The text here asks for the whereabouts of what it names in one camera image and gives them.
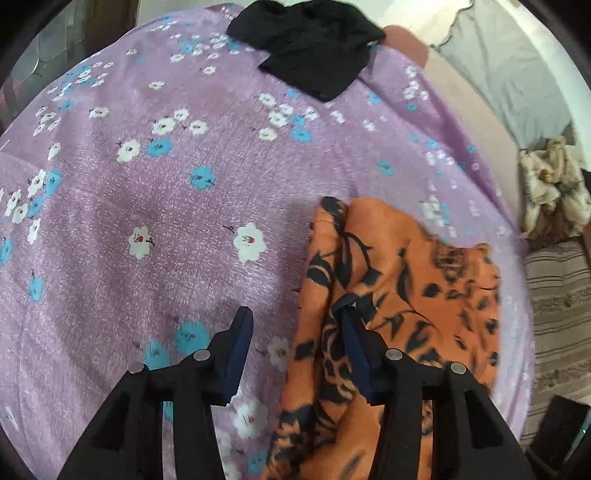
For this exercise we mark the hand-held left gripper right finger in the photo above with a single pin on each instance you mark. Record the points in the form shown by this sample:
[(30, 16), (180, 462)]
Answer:
[(358, 355)]

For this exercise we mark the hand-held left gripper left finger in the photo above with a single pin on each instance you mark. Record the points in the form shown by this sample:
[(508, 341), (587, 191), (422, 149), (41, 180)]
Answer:
[(238, 355)]

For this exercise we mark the orange black floral shirt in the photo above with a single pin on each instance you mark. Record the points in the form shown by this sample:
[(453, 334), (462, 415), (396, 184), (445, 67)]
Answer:
[(406, 295)]

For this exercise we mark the striped beige pillow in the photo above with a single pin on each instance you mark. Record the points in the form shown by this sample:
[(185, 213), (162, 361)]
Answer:
[(558, 314)]

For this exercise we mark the purple floral bedsheet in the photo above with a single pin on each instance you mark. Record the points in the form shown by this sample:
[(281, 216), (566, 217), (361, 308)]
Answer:
[(138, 184)]

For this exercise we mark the cream floral crumpled cloth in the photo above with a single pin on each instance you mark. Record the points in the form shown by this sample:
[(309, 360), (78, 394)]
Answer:
[(549, 184)]

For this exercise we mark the beige pink cushion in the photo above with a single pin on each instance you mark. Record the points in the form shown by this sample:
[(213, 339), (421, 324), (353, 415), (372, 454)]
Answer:
[(461, 115)]

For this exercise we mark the black garment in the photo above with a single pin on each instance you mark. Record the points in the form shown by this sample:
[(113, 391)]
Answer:
[(314, 50)]

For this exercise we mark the grey pillow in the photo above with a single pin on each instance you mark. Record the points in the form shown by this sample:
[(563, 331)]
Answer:
[(503, 69)]

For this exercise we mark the wooden stained glass door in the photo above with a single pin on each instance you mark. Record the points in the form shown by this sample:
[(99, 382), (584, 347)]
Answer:
[(46, 50)]

